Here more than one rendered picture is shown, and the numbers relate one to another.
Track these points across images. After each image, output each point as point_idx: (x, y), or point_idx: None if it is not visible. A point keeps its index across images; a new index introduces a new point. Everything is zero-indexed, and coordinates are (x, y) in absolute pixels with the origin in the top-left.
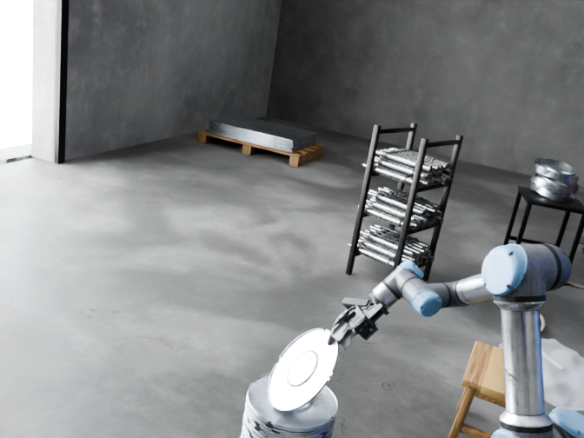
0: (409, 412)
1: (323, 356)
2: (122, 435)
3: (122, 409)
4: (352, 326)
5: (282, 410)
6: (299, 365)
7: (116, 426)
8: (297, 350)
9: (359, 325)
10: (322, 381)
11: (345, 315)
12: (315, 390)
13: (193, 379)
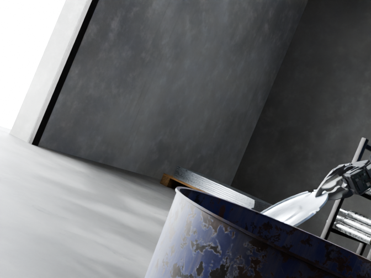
0: None
1: (308, 204)
2: (55, 272)
3: (58, 261)
4: (349, 172)
5: None
6: (277, 215)
7: (49, 265)
8: (275, 210)
9: (356, 174)
10: (306, 215)
11: (341, 167)
12: (296, 223)
13: (133, 276)
